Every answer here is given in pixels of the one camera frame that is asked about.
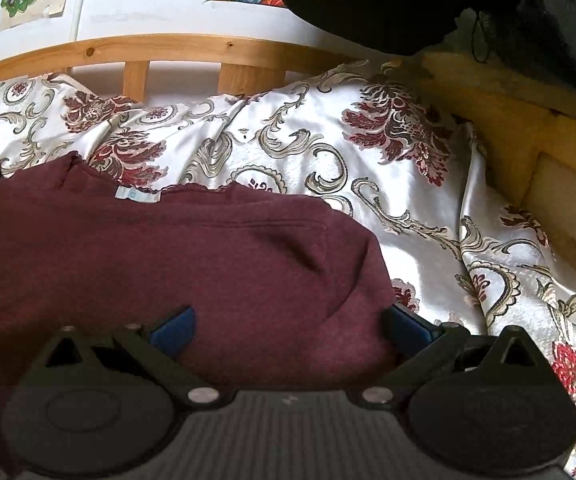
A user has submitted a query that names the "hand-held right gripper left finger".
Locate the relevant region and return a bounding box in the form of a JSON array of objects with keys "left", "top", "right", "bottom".
[{"left": 35, "top": 305, "right": 225, "bottom": 408}]

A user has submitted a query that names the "dark fuzzy cloth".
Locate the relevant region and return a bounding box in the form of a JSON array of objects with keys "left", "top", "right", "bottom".
[{"left": 273, "top": 0, "right": 576, "bottom": 106}]

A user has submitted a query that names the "white wall pipe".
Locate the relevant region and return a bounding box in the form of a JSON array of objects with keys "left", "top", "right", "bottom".
[{"left": 70, "top": 0, "right": 96, "bottom": 41}]

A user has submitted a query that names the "maroon long-sleeved sweater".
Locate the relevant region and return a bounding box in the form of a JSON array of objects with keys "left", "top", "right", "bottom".
[{"left": 0, "top": 152, "right": 406, "bottom": 478}]

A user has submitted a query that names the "floral satin bedspread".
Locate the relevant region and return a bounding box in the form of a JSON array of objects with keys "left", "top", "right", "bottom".
[{"left": 0, "top": 57, "right": 576, "bottom": 480}]

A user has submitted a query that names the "wooden bed frame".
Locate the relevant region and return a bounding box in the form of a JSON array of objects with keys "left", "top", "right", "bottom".
[{"left": 0, "top": 34, "right": 576, "bottom": 286}]

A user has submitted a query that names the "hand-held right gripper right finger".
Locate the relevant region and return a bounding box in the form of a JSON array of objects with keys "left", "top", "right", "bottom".
[{"left": 357, "top": 304, "right": 541, "bottom": 408}]

